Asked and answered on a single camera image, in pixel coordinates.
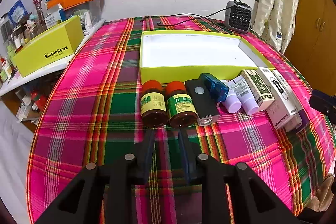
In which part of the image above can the plain white medicine box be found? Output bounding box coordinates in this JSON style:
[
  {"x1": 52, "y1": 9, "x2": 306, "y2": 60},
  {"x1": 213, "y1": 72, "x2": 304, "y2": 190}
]
[{"x1": 273, "y1": 70, "x2": 303, "y2": 122}]

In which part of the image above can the green white medicine box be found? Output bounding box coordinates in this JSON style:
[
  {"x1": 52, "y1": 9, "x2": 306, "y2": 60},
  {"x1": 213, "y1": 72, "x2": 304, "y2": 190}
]
[{"x1": 241, "y1": 69, "x2": 275, "y2": 110}]

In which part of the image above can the blue translucent plastic box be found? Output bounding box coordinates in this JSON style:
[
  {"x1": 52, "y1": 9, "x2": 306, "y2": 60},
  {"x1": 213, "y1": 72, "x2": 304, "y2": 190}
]
[{"x1": 198, "y1": 72, "x2": 230, "y2": 104}]

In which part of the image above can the black power cable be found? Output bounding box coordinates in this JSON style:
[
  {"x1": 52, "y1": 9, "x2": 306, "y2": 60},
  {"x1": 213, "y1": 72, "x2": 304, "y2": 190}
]
[{"x1": 142, "y1": 1, "x2": 242, "y2": 27}]

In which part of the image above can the wooden wardrobe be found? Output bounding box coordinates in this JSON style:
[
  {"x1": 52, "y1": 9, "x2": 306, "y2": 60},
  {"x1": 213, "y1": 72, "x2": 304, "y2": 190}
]
[{"x1": 285, "y1": 0, "x2": 336, "y2": 98}]

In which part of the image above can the amber bottle dark green label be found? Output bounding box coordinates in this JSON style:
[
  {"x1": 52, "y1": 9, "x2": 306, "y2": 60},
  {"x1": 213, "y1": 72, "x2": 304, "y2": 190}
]
[{"x1": 165, "y1": 81, "x2": 198, "y2": 128}]

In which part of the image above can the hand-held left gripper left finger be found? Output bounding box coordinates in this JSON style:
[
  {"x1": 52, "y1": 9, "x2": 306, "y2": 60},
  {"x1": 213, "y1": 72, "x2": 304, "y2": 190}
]
[{"x1": 34, "y1": 128, "x2": 156, "y2": 224}]

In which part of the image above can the white purple tube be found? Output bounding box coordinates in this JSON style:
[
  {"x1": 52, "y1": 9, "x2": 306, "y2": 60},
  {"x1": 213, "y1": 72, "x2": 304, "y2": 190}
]
[
  {"x1": 220, "y1": 80, "x2": 242, "y2": 113},
  {"x1": 231, "y1": 76, "x2": 260, "y2": 115}
]

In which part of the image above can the white box with device picture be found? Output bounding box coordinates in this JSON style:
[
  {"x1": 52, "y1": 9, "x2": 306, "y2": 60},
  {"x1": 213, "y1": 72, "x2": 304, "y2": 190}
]
[{"x1": 256, "y1": 67, "x2": 301, "y2": 130}]

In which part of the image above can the red container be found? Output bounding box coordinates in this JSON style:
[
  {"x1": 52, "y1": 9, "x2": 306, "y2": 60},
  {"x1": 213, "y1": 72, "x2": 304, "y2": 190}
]
[{"x1": 31, "y1": 91, "x2": 48, "y2": 111}]

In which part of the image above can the blue white small carton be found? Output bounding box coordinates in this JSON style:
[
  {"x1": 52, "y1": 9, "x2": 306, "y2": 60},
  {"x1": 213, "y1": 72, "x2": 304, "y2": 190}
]
[{"x1": 45, "y1": 7, "x2": 66, "y2": 29}]

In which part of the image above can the small grey fan heater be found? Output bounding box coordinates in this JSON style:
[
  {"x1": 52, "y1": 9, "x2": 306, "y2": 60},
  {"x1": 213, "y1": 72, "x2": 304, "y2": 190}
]
[{"x1": 224, "y1": 0, "x2": 254, "y2": 35}]

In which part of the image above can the amber bottle light green label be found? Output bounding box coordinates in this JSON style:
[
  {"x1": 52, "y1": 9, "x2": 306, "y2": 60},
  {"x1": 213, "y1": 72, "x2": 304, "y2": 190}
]
[{"x1": 140, "y1": 80, "x2": 168, "y2": 128}]

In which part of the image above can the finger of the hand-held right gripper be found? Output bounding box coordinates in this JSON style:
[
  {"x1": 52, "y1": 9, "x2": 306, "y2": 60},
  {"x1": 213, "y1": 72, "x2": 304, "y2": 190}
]
[{"x1": 309, "y1": 89, "x2": 336, "y2": 125}]

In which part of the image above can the blue wipes packet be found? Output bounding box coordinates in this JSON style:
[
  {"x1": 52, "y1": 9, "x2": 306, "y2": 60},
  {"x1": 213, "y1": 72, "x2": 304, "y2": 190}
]
[{"x1": 7, "y1": 0, "x2": 29, "y2": 24}]

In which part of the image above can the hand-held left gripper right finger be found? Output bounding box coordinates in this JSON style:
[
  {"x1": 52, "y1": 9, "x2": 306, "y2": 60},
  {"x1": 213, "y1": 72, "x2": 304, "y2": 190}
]
[{"x1": 178, "y1": 129, "x2": 301, "y2": 224}]

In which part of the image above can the white side table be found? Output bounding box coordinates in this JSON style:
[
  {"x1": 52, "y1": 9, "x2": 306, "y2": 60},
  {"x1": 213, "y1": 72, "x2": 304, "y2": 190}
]
[{"x1": 0, "y1": 18, "x2": 105, "y2": 97}]

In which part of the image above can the black power bank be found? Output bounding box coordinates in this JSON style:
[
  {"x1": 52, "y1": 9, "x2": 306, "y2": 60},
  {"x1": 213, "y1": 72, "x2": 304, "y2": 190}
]
[{"x1": 185, "y1": 79, "x2": 220, "y2": 127}]

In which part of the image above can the cream patterned curtain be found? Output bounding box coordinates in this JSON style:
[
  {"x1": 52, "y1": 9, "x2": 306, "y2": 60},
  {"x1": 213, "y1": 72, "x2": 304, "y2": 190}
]
[{"x1": 252, "y1": 0, "x2": 301, "y2": 52}]

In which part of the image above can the yellow-green shallow box tray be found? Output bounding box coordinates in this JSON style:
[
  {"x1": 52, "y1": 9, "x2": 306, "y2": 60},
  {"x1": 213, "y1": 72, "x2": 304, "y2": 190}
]
[{"x1": 139, "y1": 30, "x2": 276, "y2": 84}]

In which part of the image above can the yellow-green cardboard box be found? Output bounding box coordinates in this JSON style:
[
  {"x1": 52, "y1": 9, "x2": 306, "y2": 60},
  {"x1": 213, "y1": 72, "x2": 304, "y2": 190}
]
[{"x1": 12, "y1": 15, "x2": 85, "y2": 78}]

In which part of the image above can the cluster of small bottles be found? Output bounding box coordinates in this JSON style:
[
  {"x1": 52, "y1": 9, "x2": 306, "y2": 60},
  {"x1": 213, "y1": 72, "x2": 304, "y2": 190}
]
[{"x1": 0, "y1": 14, "x2": 48, "y2": 83}]

